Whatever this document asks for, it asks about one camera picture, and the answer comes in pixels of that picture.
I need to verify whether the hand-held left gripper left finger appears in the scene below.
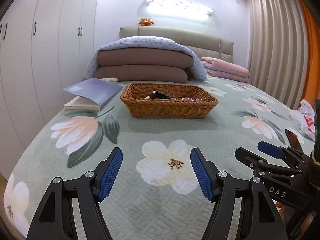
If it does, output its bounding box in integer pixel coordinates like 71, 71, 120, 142
26, 147, 123, 240

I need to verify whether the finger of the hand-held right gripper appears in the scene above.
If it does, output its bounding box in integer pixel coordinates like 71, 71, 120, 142
235, 147, 304, 180
257, 141, 312, 167

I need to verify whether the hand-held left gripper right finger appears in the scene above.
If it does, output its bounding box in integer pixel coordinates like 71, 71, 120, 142
190, 147, 288, 240

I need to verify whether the brown wicker basket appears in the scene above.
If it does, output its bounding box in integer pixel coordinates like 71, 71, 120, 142
120, 82, 219, 118

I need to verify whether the black bracelet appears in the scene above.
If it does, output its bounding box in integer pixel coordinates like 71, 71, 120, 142
150, 90, 171, 100

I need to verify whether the person's right hand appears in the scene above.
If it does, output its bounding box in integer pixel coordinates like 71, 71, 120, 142
276, 201, 287, 222

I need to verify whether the dark flat object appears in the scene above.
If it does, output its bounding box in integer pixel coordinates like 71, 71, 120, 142
285, 129, 304, 153

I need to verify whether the white plastic bag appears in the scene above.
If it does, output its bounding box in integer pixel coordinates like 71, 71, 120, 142
290, 99, 317, 142

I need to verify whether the green floral bedspread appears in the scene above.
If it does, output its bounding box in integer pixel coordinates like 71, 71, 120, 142
4, 76, 315, 240

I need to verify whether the white book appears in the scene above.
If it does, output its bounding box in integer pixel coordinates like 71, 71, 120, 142
64, 96, 101, 111

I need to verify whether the blue book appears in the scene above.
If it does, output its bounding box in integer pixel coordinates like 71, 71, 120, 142
62, 78, 123, 108

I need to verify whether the folded pink blanket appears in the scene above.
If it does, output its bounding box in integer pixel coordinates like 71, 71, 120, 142
200, 57, 250, 83

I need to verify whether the beige curtain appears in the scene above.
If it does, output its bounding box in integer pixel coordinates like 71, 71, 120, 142
246, 0, 309, 110

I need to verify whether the folded brown quilt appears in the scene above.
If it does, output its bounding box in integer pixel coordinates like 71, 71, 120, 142
82, 36, 208, 83

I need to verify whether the white wardrobe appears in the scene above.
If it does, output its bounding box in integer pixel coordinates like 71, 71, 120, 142
0, 0, 102, 178

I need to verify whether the beige bed headboard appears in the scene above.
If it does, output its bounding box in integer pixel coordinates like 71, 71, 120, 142
119, 26, 234, 65

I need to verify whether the white cable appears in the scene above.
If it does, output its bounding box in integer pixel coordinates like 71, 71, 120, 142
212, 17, 222, 55

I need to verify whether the wall light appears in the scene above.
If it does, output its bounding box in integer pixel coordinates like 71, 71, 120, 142
137, 0, 215, 22

